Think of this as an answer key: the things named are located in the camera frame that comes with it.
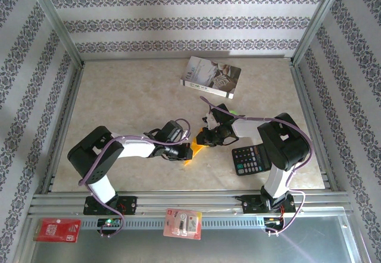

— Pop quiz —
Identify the circuit board with green LED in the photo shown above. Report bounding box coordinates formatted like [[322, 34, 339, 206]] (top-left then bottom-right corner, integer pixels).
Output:
[[97, 217, 123, 228]]

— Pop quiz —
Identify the red flat package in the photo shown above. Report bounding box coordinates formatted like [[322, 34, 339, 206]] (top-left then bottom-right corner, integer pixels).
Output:
[[33, 218, 82, 243]]

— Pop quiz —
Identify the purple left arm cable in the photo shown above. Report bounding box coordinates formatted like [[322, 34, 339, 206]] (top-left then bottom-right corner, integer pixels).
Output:
[[77, 118, 191, 239]]

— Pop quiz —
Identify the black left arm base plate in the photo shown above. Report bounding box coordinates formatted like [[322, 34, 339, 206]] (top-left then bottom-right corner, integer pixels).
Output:
[[83, 196, 138, 216]]

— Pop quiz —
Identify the orange paper sheet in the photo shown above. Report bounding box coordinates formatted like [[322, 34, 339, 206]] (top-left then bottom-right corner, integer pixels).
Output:
[[183, 129, 210, 167]]

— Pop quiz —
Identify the black calculator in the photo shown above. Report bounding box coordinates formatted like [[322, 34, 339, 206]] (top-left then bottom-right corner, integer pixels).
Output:
[[232, 145, 271, 177]]

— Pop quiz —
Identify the slotted grey cable duct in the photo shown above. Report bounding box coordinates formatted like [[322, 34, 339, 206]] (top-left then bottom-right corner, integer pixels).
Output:
[[80, 217, 268, 230]]

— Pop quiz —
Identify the aluminium side rail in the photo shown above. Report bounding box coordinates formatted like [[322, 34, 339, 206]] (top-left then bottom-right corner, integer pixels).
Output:
[[41, 63, 86, 194], [290, 60, 339, 191]]

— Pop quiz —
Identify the pink blister pack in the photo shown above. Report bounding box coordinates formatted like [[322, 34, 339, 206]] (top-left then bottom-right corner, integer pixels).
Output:
[[163, 208, 202, 240]]

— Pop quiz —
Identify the aluminium frame post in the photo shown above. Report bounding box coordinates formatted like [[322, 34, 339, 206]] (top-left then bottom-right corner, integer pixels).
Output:
[[25, 0, 86, 67], [291, 0, 348, 65]]

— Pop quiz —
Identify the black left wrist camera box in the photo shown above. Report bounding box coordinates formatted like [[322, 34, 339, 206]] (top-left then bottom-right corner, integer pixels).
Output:
[[160, 120, 187, 143]]

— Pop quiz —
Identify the white book with photo cover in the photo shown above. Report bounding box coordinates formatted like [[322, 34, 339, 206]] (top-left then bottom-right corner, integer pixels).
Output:
[[180, 55, 242, 99]]

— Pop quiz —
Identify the grey metal shelf panel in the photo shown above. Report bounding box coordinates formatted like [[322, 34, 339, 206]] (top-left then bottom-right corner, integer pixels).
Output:
[[29, 215, 357, 263]]

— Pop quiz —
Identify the long aluminium mounting rail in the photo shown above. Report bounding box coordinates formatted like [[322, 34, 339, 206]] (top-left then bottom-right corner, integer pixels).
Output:
[[28, 190, 354, 217]]

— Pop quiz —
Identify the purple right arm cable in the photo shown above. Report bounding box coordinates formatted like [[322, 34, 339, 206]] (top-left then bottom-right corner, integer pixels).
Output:
[[199, 96, 313, 237]]

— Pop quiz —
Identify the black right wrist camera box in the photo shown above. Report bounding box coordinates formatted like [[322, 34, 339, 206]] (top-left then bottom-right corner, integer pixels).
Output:
[[208, 104, 236, 127]]

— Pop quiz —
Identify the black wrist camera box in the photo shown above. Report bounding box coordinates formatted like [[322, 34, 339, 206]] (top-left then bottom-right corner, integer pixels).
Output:
[[208, 104, 236, 127], [160, 120, 187, 143]]

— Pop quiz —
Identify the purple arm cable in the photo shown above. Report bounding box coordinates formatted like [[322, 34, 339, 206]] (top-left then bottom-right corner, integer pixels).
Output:
[[77, 118, 191, 239], [199, 96, 313, 237]]

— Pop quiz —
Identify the circuit board with orange wires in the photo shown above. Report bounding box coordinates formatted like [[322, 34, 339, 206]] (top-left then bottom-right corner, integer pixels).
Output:
[[264, 216, 285, 227]]

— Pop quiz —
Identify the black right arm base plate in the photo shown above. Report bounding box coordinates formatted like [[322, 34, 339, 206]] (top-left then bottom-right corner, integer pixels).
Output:
[[241, 194, 297, 215]]

